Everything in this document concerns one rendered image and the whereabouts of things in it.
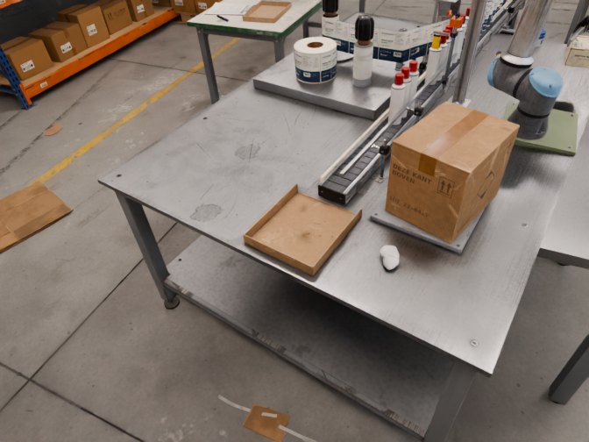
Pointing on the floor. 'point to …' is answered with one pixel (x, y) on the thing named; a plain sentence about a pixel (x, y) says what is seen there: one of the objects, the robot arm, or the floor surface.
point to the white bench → (254, 31)
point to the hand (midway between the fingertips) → (585, 47)
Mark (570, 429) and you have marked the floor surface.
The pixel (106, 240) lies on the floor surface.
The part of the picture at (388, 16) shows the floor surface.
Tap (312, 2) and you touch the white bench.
